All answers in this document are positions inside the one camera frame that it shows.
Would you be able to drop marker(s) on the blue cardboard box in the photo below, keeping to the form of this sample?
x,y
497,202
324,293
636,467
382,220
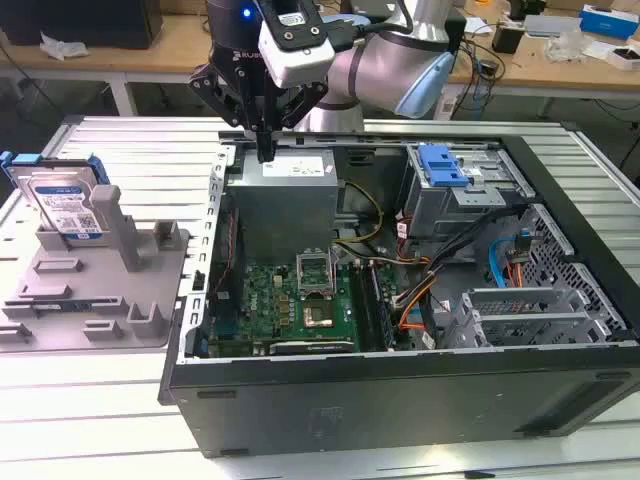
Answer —
x,y
607,22

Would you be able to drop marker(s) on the black case fan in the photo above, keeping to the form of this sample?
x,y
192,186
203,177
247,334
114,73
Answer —
x,y
227,260

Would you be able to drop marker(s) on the grey parts rack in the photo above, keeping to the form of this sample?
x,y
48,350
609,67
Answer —
x,y
100,285

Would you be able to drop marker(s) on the green RAM stick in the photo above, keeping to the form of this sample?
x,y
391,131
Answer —
x,y
378,310
60,304

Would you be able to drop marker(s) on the clear plastic bag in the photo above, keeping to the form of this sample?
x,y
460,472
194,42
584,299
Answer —
x,y
565,47

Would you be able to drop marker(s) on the CPU socket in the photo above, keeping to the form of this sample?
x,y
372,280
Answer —
x,y
319,315

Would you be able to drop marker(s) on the large black box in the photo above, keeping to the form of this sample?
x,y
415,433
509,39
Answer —
x,y
456,35

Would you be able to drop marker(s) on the green motherboard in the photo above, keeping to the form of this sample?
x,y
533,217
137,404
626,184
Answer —
x,y
265,300

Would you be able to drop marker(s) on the black open PC case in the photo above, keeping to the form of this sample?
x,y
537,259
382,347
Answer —
x,y
400,400

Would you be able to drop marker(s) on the wooden desk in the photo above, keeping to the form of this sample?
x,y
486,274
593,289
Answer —
x,y
175,55

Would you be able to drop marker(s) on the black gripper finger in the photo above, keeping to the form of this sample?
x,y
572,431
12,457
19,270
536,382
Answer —
x,y
225,102
300,102

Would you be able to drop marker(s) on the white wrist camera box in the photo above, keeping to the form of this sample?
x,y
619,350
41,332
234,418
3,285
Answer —
x,y
300,65

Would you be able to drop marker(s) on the black RAM slot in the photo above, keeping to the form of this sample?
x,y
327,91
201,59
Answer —
x,y
360,305

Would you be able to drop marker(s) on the flat grey box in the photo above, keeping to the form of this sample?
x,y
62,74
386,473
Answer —
x,y
550,25

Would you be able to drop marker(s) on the black graphics card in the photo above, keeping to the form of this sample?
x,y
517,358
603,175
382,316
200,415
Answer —
x,y
310,348

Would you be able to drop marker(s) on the grey metal drive cage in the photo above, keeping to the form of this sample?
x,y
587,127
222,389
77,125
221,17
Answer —
x,y
450,210

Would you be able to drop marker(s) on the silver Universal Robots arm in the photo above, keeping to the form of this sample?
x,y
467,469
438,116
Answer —
x,y
380,65

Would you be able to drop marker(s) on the small black box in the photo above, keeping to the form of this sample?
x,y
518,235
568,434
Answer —
x,y
507,40

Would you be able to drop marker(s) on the black computer tower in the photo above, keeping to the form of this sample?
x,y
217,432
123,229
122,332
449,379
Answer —
x,y
100,25

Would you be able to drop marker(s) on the hard disk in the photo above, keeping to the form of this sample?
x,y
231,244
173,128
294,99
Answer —
x,y
55,200

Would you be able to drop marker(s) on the crumpled white paper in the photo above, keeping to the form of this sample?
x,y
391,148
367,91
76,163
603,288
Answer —
x,y
62,47

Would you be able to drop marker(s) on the white box with black inlay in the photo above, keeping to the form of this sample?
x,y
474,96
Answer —
x,y
625,57

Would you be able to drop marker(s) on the grey power supply unit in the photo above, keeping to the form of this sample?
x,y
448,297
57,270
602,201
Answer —
x,y
285,215

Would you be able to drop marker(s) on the blue drive latch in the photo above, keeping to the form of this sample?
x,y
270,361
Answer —
x,y
440,167

